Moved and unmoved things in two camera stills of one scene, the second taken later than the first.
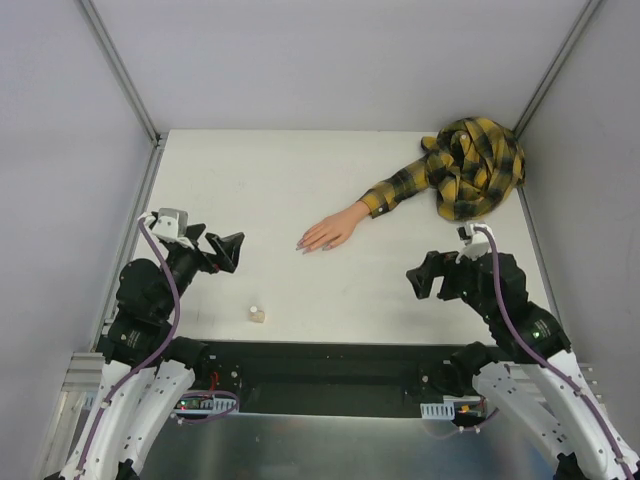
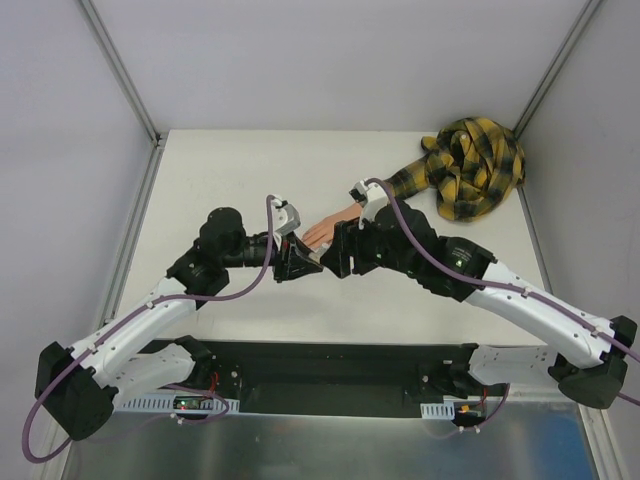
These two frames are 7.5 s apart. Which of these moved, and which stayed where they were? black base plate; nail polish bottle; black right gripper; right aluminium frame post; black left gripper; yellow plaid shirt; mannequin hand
Moved: black right gripper; nail polish bottle; black left gripper
Stayed: mannequin hand; right aluminium frame post; black base plate; yellow plaid shirt
